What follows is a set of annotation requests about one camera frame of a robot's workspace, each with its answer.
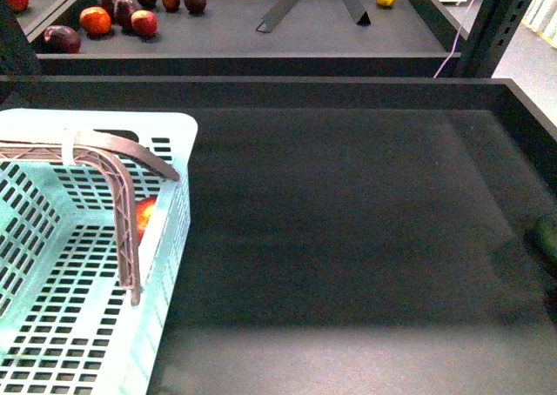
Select red yellow apple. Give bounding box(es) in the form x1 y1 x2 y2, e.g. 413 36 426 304
136 197 157 242
131 10 158 37

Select brown basket handle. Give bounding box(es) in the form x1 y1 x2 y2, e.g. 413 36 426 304
1 127 180 306

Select light blue plastic basket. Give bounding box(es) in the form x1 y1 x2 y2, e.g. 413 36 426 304
1 109 198 394

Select red yellow apple on shelf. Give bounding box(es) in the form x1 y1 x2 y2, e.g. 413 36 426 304
131 10 158 37

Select dark red apple back left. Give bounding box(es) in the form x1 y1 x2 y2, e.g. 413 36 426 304
97 0 117 19

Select dark red apple front left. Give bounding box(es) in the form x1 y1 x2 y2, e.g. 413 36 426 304
43 25 81 54

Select black lower shelf tray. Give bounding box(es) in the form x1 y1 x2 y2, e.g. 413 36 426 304
1 77 556 394

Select black shelf tray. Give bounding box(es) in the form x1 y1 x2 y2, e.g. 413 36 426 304
1 77 556 394
23 0 465 77

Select black divider left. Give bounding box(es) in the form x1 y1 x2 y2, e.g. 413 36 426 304
256 0 299 34

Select black divider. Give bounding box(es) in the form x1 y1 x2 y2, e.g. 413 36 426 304
342 0 371 26
256 0 299 34

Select black divider right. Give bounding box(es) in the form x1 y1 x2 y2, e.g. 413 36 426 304
342 0 371 26

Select white zip tie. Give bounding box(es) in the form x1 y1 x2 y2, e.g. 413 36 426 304
61 128 81 166

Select small dark red fruit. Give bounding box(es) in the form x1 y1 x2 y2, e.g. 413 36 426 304
162 0 181 13

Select black upper shelf tray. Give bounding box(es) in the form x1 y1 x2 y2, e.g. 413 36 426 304
23 0 465 77

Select orange fruit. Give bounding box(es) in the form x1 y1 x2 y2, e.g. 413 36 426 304
79 6 112 36

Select dark green cucumber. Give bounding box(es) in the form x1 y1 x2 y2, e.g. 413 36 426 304
526 214 556 264

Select pink cable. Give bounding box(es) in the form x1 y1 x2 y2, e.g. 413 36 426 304
433 0 493 78

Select black upright post right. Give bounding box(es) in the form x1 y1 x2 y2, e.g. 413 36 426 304
1 0 42 77

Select black right shelf post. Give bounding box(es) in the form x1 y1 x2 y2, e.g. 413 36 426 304
452 0 533 78

